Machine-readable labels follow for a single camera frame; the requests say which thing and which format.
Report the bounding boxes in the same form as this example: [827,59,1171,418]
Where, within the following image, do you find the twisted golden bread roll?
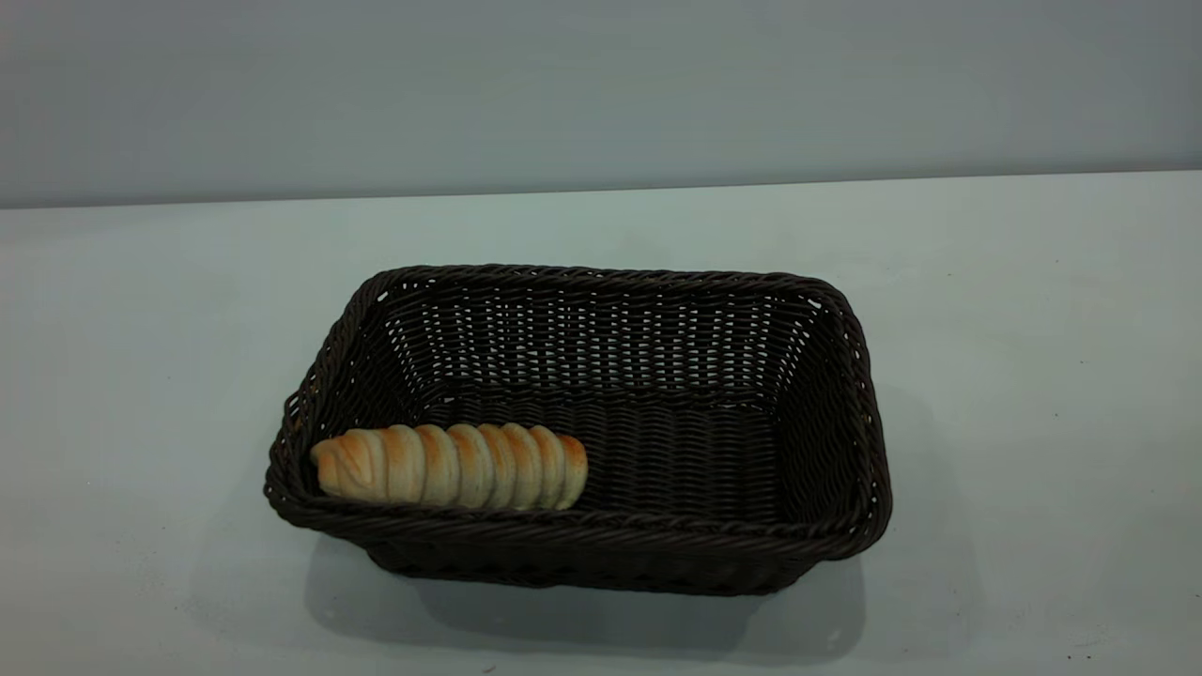
[310,422,590,513]

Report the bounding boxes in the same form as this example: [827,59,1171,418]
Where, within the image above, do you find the dark brown woven wicker basket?
[263,263,893,597]

